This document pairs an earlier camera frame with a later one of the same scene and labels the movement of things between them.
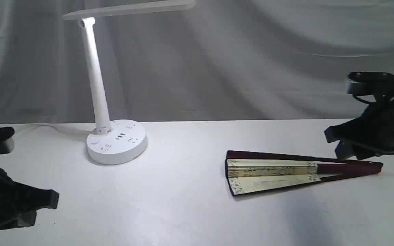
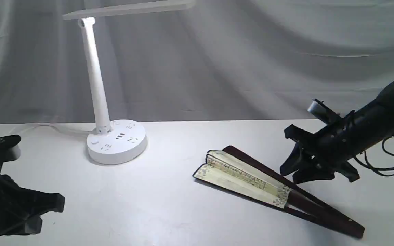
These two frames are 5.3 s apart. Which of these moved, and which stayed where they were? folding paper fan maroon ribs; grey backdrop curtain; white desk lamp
Moved: folding paper fan maroon ribs
Stayed: grey backdrop curtain; white desk lamp
